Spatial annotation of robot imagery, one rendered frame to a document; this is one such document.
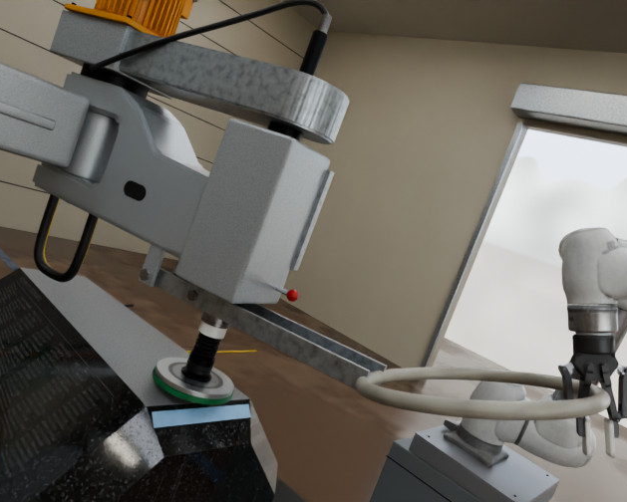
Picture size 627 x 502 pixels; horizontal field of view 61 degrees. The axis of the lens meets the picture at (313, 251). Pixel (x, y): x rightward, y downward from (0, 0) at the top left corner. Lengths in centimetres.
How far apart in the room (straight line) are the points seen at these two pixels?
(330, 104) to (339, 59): 708
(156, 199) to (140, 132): 20
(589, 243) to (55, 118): 139
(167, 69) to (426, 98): 589
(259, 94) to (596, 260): 82
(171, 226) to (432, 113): 591
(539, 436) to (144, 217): 138
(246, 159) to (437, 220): 542
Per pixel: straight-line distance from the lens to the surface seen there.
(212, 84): 143
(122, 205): 156
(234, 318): 134
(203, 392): 140
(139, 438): 139
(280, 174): 126
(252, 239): 126
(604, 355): 122
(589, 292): 117
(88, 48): 178
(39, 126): 169
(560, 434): 192
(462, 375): 140
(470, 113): 687
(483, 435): 195
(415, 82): 744
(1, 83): 166
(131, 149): 158
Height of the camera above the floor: 146
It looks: 5 degrees down
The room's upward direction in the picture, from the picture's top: 21 degrees clockwise
